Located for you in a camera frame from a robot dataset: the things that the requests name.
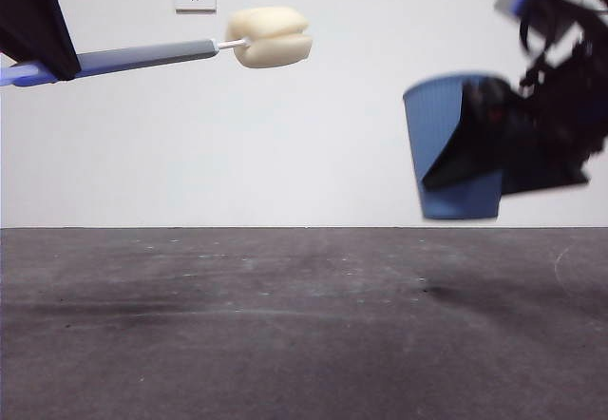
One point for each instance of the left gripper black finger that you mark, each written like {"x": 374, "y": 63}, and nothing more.
{"x": 28, "y": 16}

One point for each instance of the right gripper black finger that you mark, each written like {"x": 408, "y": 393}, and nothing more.
{"x": 480, "y": 139}
{"x": 541, "y": 177}

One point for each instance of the blue ribbed plastic cup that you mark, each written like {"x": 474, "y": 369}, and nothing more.
{"x": 427, "y": 120}

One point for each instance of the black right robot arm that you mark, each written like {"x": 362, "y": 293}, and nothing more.
{"x": 570, "y": 106}

